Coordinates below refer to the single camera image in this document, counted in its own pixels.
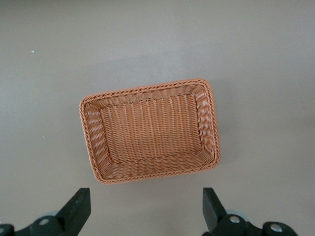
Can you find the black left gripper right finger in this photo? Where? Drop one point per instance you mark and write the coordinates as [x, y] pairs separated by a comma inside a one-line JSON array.
[[216, 214]]

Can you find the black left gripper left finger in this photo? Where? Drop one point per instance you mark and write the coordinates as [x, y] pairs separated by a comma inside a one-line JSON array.
[[73, 214]]

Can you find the brown wicker basket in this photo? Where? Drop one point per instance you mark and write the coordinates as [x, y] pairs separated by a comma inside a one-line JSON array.
[[152, 132]]

